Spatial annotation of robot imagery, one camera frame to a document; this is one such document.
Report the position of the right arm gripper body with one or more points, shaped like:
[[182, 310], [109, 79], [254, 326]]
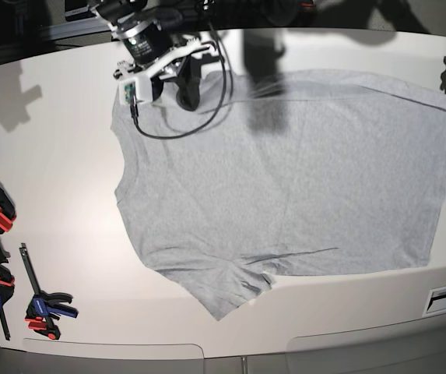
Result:
[[157, 55]]

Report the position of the grey T-shirt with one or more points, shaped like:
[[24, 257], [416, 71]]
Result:
[[319, 173]]

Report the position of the right arm black robot arm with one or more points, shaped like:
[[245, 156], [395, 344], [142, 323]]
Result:
[[114, 13]]

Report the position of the blue black bar clamp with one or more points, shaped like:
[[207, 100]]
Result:
[[45, 308]]

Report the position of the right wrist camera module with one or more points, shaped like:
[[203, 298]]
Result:
[[131, 90]]

